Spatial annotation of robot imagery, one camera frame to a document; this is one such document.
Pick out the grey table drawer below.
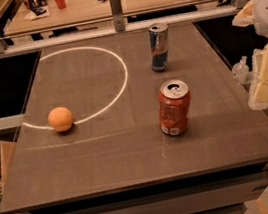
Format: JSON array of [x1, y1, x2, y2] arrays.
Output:
[[23, 170, 268, 214]]

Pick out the clear sanitizer bottle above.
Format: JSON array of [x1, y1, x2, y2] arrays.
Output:
[[231, 56, 249, 84]]

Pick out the orange fruit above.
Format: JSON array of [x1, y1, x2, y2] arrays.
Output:
[[48, 106, 74, 132]]

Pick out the blue silver energy drink can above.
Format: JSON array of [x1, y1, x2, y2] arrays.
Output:
[[148, 22, 169, 72]]

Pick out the red coke can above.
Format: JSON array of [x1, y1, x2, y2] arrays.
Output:
[[158, 79, 191, 136]]

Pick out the middle metal bracket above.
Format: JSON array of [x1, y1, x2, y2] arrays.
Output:
[[109, 0, 125, 32]]

